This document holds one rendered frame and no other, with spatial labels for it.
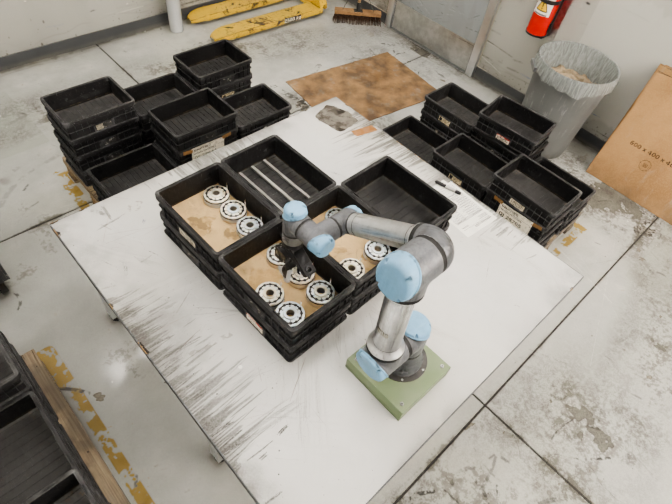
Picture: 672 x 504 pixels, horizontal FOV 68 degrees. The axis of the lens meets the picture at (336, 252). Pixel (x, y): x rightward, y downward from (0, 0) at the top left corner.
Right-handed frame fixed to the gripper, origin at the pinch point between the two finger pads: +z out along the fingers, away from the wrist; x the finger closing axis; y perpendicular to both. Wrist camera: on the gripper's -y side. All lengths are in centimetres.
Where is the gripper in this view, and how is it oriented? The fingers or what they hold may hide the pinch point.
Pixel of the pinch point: (293, 278)
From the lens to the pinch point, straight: 180.0
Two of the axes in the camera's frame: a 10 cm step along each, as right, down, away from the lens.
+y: -6.3, -6.5, 4.3
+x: -7.7, 4.4, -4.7
